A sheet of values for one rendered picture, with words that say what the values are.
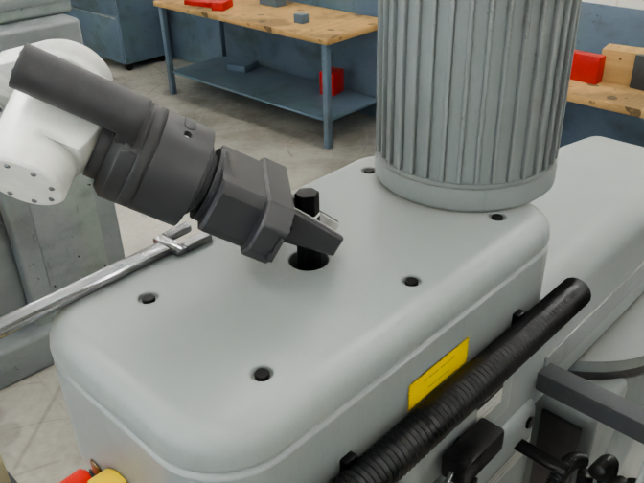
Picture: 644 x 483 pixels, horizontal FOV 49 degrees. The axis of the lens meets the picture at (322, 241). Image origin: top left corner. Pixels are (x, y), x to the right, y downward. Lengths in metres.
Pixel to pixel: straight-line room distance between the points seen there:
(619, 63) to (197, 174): 4.09
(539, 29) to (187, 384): 0.44
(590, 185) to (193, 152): 0.71
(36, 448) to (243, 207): 2.82
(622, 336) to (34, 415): 2.79
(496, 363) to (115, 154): 0.38
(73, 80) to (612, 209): 0.77
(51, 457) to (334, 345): 2.78
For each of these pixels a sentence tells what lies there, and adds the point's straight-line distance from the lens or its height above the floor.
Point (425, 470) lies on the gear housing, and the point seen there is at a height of 1.67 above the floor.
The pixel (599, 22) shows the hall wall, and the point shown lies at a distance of 5.10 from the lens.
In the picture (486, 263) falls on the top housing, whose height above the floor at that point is 1.88.
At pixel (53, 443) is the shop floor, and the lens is 3.34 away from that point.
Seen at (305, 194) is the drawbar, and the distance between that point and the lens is 0.62.
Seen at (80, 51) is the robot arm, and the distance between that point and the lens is 0.60.
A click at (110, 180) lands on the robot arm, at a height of 2.00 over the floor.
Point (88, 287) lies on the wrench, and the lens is 0.65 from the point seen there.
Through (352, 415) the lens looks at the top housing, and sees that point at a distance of 0.57.
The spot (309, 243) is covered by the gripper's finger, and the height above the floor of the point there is 1.92.
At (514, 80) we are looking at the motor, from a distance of 0.70.
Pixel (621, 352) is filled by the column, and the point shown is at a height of 1.56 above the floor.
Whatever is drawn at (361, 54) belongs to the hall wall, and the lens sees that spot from 6.29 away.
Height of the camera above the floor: 2.24
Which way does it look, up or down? 30 degrees down
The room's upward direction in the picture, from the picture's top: 2 degrees counter-clockwise
